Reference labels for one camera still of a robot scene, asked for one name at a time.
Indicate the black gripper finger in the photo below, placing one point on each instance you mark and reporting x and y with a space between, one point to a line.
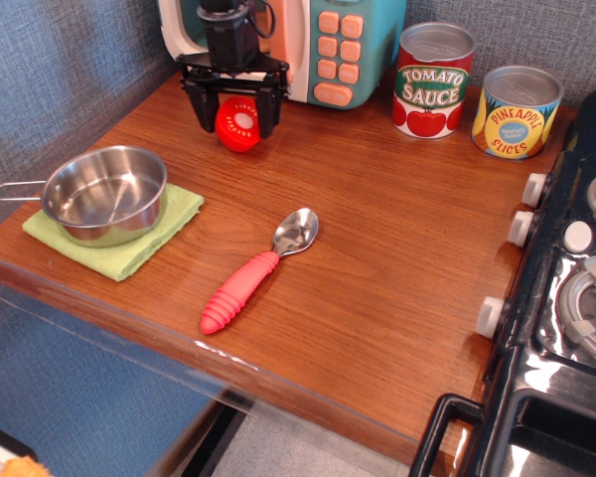
268 104
205 103

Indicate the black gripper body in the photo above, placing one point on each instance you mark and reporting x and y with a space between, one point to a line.
232 34

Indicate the red toy tomato half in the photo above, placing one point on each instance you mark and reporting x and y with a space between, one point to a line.
237 124

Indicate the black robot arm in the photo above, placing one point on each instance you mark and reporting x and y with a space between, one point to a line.
242 84

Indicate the stainless steel pan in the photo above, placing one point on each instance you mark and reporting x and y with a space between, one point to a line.
102 198

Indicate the tomato sauce can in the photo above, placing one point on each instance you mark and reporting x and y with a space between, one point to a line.
432 74

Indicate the teal toy microwave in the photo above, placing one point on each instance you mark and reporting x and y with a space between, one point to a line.
337 51

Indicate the green folded cloth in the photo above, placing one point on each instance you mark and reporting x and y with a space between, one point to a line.
121 261

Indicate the pineapple slices can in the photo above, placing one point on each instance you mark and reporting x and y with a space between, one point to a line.
516 111

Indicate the orange fuzzy object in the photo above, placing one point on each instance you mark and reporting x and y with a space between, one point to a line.
24 467

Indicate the black toy stove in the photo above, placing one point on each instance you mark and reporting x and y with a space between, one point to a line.
538 413

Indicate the spoon with red handle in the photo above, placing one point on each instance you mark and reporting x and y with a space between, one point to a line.
296 233

